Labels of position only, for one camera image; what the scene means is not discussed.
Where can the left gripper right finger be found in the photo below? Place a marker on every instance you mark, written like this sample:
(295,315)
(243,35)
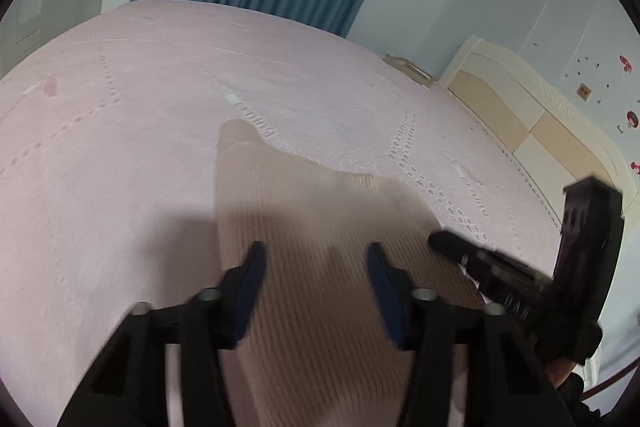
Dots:
(414,317)

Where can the pink bed cover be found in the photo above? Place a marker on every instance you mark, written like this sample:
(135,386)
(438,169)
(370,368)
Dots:
(109,144)

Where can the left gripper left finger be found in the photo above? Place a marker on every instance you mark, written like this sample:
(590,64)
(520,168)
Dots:
(223,312)

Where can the person's right hand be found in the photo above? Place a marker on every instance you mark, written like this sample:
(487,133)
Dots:
(559,370)

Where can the brown box beside bed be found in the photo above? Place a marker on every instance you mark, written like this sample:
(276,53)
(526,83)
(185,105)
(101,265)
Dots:
(409,69)

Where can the cream and tan headboard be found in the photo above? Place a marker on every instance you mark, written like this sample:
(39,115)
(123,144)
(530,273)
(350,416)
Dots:
(548,136)

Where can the beige knit sweater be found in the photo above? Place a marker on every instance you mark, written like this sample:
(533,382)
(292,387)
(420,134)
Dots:
(316,353)

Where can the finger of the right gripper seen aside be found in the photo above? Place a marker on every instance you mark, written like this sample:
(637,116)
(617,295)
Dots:
(454,248)

